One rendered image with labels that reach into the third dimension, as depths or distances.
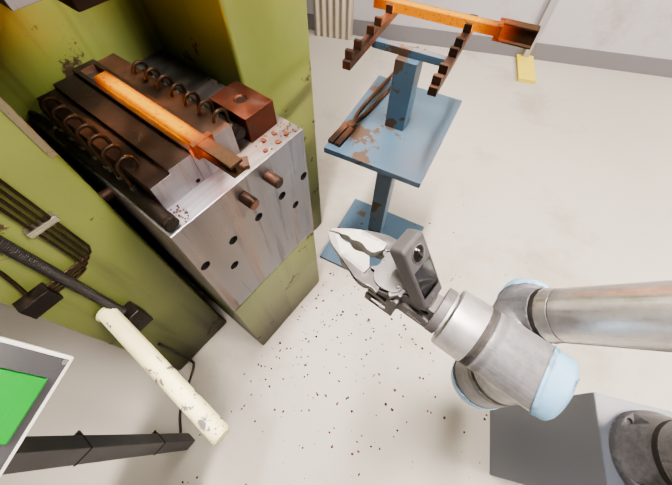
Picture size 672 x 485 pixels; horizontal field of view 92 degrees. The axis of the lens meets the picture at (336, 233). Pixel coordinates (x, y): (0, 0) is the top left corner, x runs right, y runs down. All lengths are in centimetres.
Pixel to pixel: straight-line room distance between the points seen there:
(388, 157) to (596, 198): 157
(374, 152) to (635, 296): 68
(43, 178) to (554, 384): 84
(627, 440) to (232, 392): 121
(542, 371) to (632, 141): 243
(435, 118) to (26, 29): 103
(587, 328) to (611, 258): 155
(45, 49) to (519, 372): 111
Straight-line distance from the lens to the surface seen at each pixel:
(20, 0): 53
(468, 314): 47
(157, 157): 71
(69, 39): 108
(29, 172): 76
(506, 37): 103
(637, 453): 99
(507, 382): 49
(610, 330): 56
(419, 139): 104
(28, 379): 59
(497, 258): 180
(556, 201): 217
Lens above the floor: 144
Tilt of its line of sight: 59 degrees down
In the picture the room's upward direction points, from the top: straight up
